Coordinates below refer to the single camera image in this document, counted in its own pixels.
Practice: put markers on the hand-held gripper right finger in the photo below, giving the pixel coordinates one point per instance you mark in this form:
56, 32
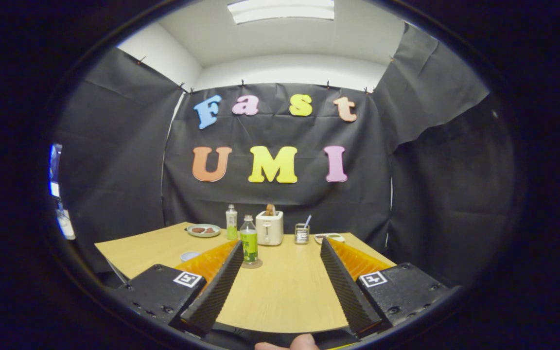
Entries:
345, 287

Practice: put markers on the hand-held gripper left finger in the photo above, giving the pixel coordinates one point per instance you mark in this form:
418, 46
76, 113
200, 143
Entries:
217, 287

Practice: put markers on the white cup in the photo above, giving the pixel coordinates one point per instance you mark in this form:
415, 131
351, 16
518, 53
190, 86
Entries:
189, 254

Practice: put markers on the round brown coaster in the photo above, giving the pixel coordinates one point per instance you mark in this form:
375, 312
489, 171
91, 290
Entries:
259, 264

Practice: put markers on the green label juice bottle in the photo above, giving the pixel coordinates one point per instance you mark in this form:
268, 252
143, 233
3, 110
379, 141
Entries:
249, 245

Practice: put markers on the slim white label bottle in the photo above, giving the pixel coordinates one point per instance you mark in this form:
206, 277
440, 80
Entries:
232, 223

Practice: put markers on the small white food dish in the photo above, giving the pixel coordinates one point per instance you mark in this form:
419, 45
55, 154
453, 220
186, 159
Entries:
329, 238

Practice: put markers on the grey round plate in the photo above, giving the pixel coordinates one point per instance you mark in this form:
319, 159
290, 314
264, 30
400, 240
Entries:
202, 235

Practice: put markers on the wooden table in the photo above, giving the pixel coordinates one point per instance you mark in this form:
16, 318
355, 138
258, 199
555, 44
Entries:
289, 291

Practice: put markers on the pale purple straw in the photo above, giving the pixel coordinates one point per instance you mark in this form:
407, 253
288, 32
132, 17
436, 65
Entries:
307, 221

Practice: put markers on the white toaster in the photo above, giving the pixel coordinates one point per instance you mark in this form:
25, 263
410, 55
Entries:
272, 231

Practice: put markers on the brown toast slice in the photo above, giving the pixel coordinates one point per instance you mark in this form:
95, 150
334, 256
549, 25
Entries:
270, 210

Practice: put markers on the ceiling light panel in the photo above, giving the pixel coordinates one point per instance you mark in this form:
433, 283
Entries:
280, 9

